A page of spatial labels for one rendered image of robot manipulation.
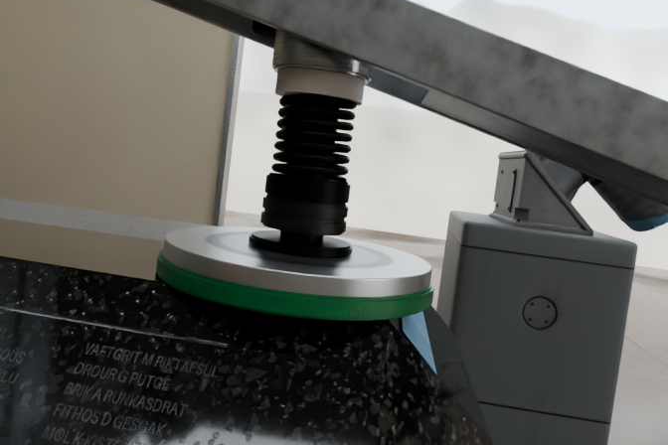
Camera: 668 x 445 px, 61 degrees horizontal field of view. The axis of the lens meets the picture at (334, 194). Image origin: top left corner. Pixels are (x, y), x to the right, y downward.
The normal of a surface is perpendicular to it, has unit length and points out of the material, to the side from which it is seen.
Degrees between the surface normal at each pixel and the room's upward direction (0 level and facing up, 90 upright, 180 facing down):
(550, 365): 90
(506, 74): 90
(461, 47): 90
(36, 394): 45
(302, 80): 90
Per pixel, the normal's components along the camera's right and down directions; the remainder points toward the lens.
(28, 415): -0.01, -0.68
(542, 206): -0.04, 0.05
